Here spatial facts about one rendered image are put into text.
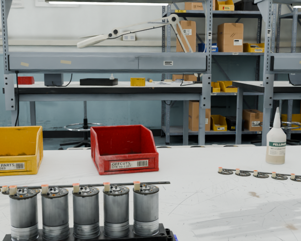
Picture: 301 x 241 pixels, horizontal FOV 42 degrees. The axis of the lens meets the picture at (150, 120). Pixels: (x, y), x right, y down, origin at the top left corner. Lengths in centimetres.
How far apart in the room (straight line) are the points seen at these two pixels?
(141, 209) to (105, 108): 442
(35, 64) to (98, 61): 40
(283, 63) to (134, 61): 102
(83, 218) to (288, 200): 29
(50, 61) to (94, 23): 218
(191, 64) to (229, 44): 189
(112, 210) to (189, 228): 11
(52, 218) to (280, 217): 26
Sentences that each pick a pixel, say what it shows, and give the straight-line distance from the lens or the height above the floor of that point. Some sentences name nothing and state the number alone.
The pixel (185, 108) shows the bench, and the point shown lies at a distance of 336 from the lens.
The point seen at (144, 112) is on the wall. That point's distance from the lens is 479.
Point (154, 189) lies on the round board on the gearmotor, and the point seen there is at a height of 81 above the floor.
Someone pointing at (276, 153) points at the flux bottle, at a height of 77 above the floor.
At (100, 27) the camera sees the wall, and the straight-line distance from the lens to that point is 476.
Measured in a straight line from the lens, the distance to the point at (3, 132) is 77.
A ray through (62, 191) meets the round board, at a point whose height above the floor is 81.
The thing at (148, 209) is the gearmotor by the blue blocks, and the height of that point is 80.
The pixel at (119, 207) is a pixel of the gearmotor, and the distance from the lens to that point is 37.
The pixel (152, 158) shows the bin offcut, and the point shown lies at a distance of 65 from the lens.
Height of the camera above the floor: 93
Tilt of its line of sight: 9 degrees down
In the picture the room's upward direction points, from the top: straight up
